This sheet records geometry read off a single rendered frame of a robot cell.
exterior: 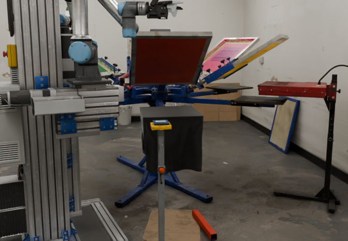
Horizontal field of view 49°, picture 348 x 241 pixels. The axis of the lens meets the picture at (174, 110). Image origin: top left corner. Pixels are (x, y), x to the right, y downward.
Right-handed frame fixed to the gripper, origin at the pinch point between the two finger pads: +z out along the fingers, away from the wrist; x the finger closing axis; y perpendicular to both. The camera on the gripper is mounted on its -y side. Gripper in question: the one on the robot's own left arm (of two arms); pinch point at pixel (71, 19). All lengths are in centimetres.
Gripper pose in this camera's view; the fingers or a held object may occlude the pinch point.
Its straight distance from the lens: 339.4
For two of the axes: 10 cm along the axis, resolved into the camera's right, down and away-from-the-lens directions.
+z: -0.2, -1.7, 9.9
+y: -1.3, 9.8, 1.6
